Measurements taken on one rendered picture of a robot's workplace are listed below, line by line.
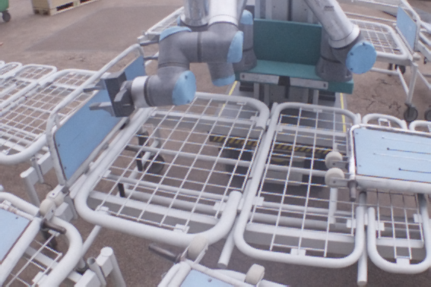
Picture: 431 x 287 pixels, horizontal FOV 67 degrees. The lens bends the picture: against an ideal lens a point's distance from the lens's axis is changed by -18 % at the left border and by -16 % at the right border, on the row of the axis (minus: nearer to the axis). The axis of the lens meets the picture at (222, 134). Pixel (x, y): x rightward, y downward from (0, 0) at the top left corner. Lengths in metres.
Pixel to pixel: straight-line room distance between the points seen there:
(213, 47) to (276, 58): 0.90
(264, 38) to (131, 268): 1.23
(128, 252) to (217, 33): 1.07
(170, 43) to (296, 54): 0.95
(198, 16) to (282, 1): 0.46
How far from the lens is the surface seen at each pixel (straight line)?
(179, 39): 1.06
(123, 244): 1.78
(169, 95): 1.02
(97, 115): 1.44
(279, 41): 1.88
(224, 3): 1.11
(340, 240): 1.17
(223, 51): 1.04
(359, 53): 1.53
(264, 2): 1.87
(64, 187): 1.32
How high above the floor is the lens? 1.30
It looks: 32 degrees down
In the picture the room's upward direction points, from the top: 1 degrees counter-clockwise
